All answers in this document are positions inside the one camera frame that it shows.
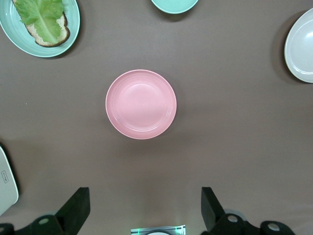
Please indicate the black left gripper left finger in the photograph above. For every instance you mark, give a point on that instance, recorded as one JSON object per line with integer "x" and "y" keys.
{"x": 73, "y": 215}

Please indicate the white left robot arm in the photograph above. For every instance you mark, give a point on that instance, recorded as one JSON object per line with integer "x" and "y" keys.
{"x": 157, "y": 233}

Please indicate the pink plate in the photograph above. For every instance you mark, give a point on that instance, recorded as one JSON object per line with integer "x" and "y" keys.
{"x": 141, "y": 105}

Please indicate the toasted bread slice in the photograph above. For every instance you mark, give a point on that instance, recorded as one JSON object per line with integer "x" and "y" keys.
{"x": 62, "y": 30}

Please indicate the green bowl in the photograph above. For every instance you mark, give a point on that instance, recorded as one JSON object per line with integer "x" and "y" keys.
{"x": 173, "y": 6}

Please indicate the beige plate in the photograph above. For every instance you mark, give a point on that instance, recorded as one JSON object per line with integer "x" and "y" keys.
{"x": 302, "y": 49}

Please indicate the cream toaster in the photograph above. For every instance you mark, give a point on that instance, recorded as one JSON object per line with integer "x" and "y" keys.
{"x": 7, "y": 186}

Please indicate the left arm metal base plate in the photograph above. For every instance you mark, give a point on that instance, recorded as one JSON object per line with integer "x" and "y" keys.
{"x": 137, "y": 230}

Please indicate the green plate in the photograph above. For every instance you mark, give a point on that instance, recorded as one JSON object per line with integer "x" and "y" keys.
{"x": 71, "y": 22}

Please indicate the green lettuce leaf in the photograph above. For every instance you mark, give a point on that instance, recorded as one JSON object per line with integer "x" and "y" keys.
{"x": 41, "y": 17}

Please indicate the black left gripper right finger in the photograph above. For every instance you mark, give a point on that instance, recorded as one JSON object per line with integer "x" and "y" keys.
{"x": 212, "y": 215}

